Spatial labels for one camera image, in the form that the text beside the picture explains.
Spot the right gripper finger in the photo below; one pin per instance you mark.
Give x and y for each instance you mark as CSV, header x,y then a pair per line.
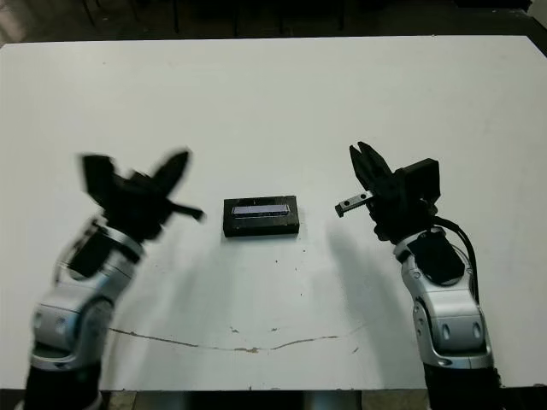
x,y
359,168
376,166

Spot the black box with white insert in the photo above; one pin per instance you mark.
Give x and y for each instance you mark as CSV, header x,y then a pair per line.
x,y
260,230

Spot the black box lid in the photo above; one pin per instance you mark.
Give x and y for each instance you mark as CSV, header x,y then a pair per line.
x,y
260,211

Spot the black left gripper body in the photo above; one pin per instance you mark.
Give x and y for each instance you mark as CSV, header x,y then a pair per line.
x,y
137,209

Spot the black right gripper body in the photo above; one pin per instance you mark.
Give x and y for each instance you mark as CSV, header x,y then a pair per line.
x,y
393,205

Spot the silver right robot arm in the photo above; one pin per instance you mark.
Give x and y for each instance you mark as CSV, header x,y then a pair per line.
x,y
453,312

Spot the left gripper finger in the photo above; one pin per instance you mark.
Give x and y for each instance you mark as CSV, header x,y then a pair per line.
x,y
160,171
178,171

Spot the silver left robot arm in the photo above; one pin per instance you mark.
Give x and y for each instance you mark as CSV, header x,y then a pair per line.
x,y
72,307

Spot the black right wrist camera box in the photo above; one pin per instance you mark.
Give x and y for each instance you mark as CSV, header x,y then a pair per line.
x,y
423,179

